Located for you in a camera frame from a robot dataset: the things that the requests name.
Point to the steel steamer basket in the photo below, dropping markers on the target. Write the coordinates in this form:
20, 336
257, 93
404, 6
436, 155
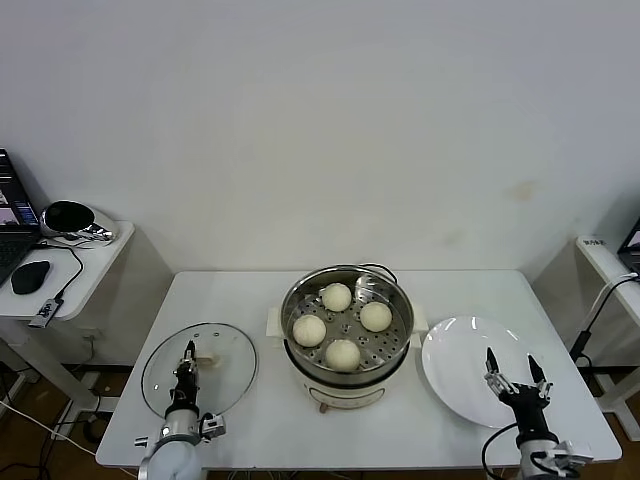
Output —
345, 327

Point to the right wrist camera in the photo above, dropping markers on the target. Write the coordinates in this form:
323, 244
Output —
570, 452

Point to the open black laptop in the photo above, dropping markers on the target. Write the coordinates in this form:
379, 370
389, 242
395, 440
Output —
14, 200

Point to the white steamed baozi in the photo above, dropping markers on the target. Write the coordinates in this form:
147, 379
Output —
342, 355
335, 296
376, 316
309, 330

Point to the grey usb hub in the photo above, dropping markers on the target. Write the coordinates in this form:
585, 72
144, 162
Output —
45, 312

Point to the open dark laptop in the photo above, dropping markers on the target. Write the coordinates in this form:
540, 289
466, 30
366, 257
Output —
631, 250

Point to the cream electric cooker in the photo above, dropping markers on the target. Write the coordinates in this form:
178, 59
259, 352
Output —
345, 392

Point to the chrome and black device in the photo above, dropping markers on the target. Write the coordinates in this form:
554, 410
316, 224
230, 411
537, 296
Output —
74, 220

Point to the black computer mouse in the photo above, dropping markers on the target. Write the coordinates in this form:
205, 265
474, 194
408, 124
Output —
30, 276

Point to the white plate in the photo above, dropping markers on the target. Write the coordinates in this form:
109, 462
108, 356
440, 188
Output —
460, 360

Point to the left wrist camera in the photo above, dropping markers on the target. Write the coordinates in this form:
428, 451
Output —
214, 427

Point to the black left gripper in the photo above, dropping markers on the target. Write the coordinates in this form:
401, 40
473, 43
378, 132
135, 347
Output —
186, 387

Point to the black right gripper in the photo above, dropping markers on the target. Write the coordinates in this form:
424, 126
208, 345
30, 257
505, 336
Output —
530, 407

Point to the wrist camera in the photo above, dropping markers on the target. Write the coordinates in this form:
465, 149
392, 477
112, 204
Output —
214, 427
570, 452

